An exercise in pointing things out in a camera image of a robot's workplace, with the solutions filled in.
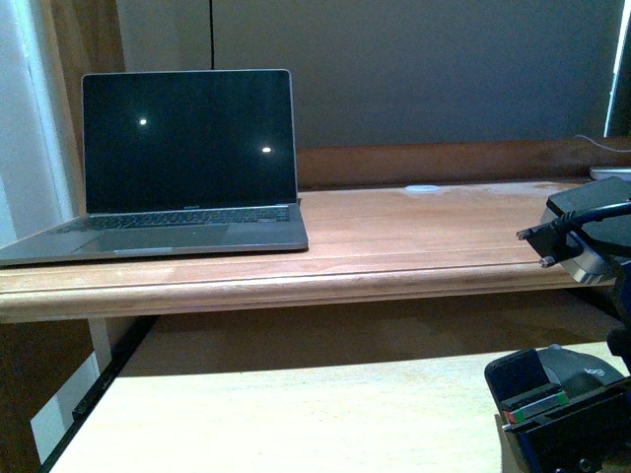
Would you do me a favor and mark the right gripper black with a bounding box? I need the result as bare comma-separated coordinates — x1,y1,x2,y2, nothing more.
484,349,630,472

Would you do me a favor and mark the grey logi mouse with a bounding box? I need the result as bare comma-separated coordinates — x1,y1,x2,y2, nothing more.
537,344,625,399

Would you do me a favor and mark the wooden desk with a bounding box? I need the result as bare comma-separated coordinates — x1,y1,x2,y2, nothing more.
1,138,630,472

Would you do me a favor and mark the white round sticker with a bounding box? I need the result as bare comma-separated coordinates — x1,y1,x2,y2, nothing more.
404,184,441,194

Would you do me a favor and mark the white flat device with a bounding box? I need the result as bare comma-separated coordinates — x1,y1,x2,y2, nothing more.
590,167,631,182

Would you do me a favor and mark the dark monitor edge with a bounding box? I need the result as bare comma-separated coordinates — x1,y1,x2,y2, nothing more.
604,1,630,138

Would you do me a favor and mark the grey laptop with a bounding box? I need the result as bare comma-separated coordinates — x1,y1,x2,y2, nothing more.
1,69,309,267

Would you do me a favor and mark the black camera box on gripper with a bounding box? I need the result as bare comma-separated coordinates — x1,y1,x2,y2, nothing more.
517,177,630,285

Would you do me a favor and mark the black camera cable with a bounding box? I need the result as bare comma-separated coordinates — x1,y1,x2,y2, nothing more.
556,199,631,231

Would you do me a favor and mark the white cable on desk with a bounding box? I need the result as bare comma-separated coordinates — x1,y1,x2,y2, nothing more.
571,133,631,152

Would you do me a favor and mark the black hanging cable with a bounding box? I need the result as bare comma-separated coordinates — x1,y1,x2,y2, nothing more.
208,0,217,72

